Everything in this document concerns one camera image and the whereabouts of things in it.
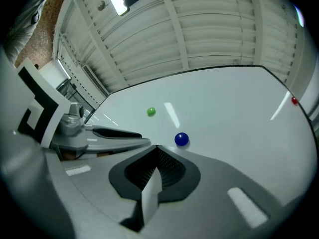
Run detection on ceiling air conditioner vent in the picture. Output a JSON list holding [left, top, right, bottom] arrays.
[[81, 64, 111, 97]]

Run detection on ceiling light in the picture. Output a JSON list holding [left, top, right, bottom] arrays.
[[108, 0, 129, 16], [57, 58, 72, 80]]

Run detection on blue round magnet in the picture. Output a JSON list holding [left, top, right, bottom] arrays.
[[174, 132, 190, 148]]

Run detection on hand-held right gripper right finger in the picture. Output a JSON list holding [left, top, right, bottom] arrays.
[[139, 145, 282, 239]]

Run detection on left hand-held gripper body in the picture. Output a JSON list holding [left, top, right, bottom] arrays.
[[16, 58, 93, 151]]

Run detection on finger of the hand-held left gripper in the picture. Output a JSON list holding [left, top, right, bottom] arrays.
[[86, 137, 152, 157], [92, 126, 143, 139]]

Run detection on white whiteboard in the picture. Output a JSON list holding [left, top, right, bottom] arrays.
[[84, 65, 319, 227]]

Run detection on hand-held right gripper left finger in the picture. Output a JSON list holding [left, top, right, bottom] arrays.
[[61, 145, 158, 233]]

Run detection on person's grey shirt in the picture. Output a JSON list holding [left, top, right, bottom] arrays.
[[3, 0, 57, 63]]

